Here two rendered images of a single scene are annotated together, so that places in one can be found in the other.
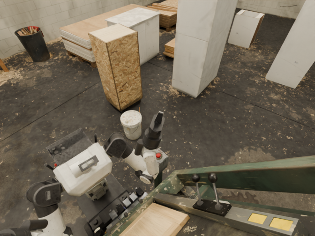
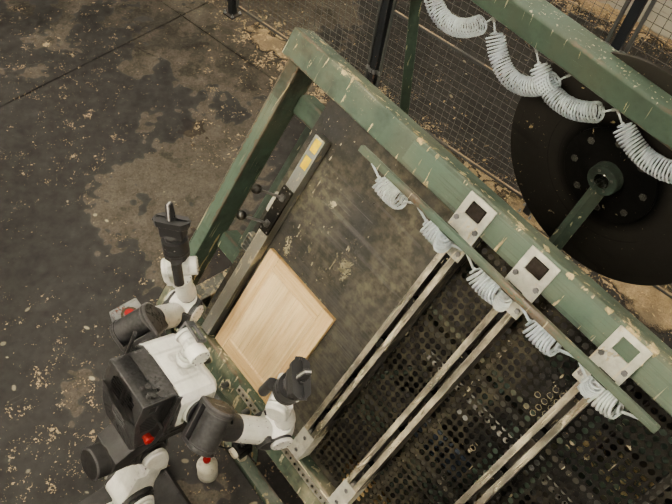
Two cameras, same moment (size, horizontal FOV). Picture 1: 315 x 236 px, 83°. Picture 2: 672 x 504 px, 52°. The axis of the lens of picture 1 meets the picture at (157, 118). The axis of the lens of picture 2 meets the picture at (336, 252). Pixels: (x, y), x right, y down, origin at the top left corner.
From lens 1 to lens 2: 1.82 m
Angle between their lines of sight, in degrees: 57
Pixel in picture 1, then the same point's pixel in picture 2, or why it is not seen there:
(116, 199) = not seen: hidden behind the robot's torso
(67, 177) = (196, 384)
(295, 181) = (277, 126)
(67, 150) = (152, 380)
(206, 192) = (233, 237)
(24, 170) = not seen: outside the picture
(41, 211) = (237, 421)
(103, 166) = not seen: hidden behind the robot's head
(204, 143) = (42, 278)
